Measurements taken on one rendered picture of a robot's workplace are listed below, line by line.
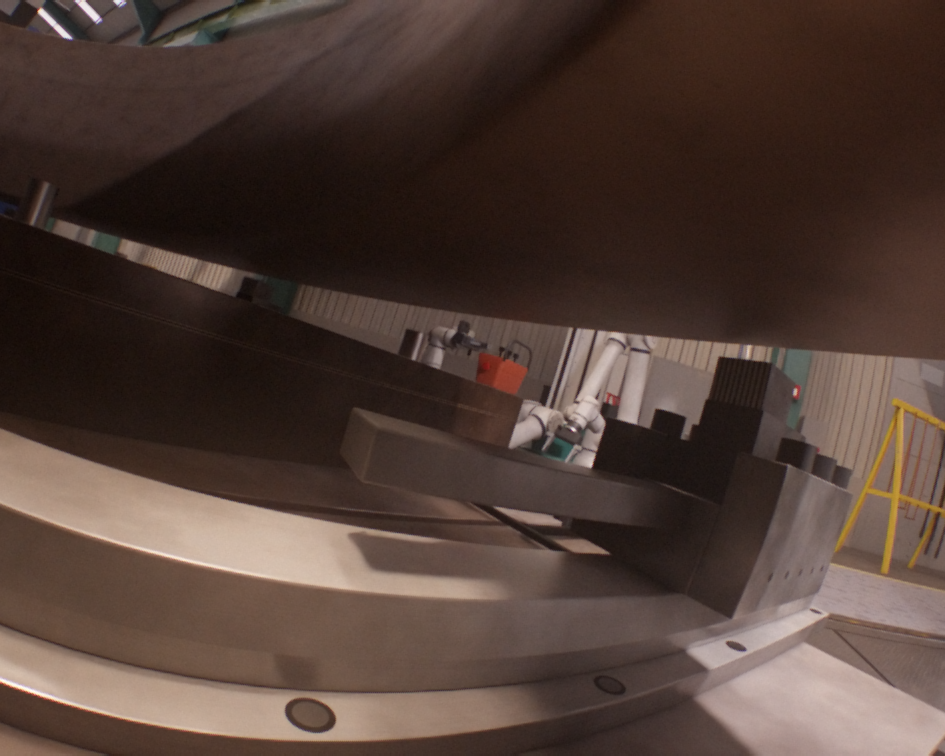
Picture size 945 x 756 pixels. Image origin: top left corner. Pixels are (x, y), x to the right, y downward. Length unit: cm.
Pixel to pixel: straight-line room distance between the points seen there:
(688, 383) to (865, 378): 350
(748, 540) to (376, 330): 909
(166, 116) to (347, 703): 219
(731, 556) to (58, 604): 71
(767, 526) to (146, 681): 67
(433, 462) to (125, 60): 262
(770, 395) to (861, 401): 843
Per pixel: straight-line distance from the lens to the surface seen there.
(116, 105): 261
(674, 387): 804
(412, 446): 40
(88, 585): 39
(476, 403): 176
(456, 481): 43
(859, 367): 929
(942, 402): 1032
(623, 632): 62
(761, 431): 81
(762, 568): 68
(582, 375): 301
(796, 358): 753
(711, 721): 73
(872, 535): 949
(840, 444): 899
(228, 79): 210
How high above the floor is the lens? 64
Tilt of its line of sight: 2 degrees up
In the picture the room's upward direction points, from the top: 18 degrees clockwise
